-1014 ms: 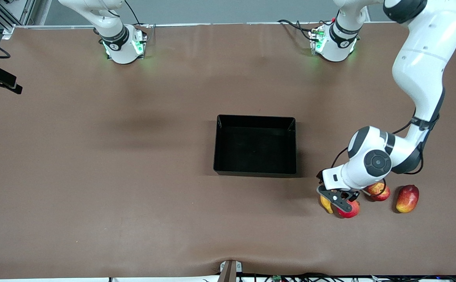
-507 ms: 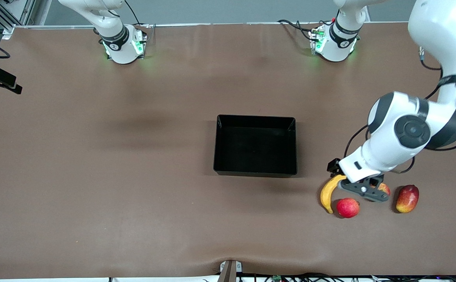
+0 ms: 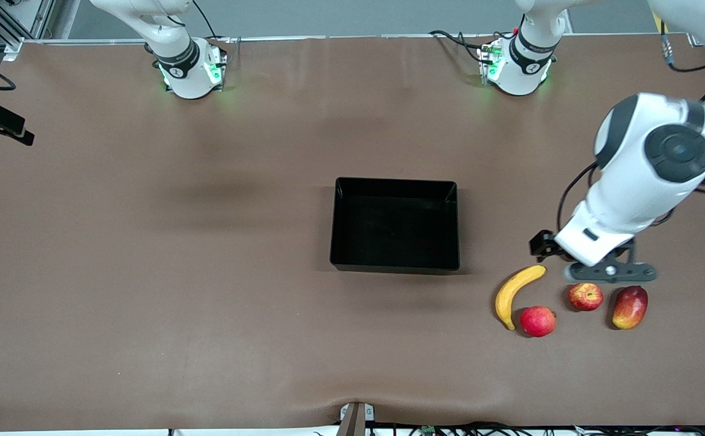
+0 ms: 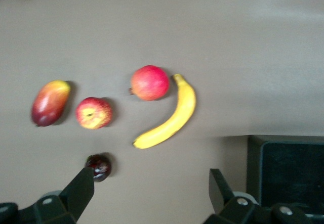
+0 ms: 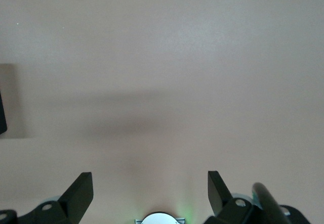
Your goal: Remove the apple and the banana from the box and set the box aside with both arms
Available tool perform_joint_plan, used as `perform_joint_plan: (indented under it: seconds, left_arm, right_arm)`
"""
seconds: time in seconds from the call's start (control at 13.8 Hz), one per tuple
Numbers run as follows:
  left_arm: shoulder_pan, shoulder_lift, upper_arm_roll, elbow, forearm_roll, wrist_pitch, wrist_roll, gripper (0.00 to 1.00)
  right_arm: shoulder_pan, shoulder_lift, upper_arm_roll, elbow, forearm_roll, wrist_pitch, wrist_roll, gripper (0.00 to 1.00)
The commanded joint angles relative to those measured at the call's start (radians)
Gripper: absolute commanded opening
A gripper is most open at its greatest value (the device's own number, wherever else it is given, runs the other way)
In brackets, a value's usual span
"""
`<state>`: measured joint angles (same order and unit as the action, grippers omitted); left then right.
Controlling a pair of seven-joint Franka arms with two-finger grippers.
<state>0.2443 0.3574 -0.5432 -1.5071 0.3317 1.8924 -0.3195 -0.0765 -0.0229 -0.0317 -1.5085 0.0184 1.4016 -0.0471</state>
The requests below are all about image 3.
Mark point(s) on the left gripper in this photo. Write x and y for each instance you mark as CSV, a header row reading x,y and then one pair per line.
x,y
544,243

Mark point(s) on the red yellow apple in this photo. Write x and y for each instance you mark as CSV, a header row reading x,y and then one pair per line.
x,y
585,297

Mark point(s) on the yellow banana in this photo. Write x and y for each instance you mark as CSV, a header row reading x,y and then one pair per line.
x,y
506,297

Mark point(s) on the black plastic box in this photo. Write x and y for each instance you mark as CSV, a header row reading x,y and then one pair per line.
x,y
394,230

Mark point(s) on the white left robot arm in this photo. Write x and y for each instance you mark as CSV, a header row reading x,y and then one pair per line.
x,y
679,151

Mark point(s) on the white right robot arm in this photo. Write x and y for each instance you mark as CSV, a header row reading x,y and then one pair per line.
x,y
177,60

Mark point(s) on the round red apple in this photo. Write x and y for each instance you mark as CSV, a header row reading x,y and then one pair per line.
x,y
537,321

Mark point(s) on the red yellow mango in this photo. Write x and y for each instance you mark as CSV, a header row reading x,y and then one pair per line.
x,y
629,307

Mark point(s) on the brown table mat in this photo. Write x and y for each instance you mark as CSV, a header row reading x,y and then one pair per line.
x,y
146,272

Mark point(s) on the small green circuit board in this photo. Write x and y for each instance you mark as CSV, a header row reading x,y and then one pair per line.
x,y
428,430

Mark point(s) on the metal table edge clamp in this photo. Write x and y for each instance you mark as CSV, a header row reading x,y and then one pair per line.
x,y
352,421

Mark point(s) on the aluminium frame structure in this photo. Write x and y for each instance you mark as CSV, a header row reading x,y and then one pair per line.
x,y
10,37

